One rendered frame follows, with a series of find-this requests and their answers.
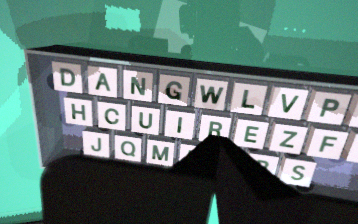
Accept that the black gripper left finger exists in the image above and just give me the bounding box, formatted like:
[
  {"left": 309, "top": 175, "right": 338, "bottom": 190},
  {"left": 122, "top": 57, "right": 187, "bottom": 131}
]
[{"left": 39, "top": 134, "right": 220, "bottom": 224}]

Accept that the keyboard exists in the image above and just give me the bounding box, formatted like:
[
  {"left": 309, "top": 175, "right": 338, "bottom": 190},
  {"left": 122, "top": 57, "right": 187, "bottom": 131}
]
[{"left": 22, "top": 45, "right": 358, "bottom": 202}]

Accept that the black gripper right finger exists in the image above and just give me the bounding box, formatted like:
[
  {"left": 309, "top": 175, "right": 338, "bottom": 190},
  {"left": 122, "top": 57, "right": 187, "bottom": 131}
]
[{"left": 215, "top": 136, "right": 358, "bottom": 224}]

